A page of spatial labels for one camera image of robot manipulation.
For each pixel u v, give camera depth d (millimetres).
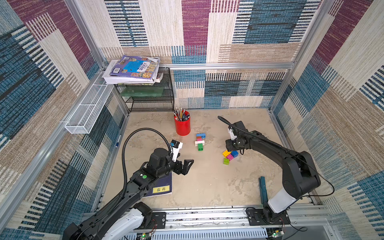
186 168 667
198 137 1049
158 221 732
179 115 998
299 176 454
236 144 782
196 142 992
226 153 940
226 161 918
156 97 1061
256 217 731
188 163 670
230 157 939
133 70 796
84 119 707
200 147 986
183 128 1021
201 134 1051
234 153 926
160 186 827
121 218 565
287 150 505
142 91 977
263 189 799
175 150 665
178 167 662
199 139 1024
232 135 825
